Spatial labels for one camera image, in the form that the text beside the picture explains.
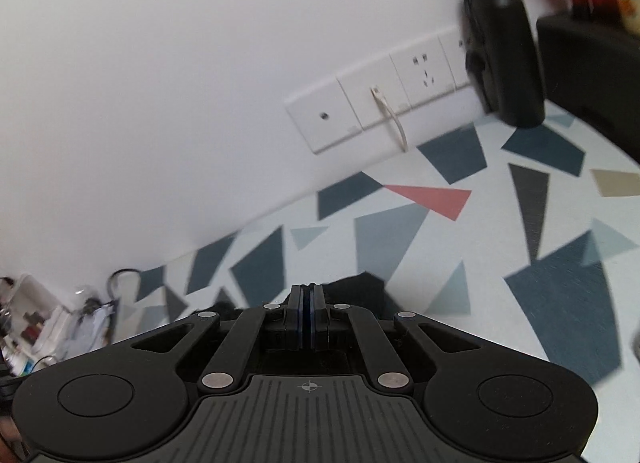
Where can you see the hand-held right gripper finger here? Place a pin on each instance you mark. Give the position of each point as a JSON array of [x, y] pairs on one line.
[[311, 315], [299, 315]]

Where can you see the black knitted sweater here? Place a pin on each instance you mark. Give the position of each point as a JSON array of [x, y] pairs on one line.
[[360, 293]]

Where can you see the geometric patterned table cover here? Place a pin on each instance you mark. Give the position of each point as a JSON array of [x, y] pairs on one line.
[[490, 248]]

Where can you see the clear plastic wrap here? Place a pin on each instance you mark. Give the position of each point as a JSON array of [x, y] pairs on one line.
[[92, 315]]

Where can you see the white box of small items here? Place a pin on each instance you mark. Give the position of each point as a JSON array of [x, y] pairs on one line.
[[35, 323]]

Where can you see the black water bottle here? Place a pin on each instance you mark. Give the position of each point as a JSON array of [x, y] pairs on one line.
[[505, 43]]

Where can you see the black box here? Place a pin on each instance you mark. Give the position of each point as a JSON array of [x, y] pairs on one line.
[[595, 73]]

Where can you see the yellow cup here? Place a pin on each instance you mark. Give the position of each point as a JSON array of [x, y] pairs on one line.
[[630, 3]]

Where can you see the white wall plate with hole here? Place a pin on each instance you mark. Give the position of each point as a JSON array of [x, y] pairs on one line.
[[320, 118]]

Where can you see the white wall data socket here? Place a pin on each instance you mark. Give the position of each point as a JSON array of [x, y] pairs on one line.
[[367, 108]]

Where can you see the white wall power socket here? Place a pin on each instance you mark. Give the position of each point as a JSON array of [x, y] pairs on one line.
[[457, 53], [425, 68]]

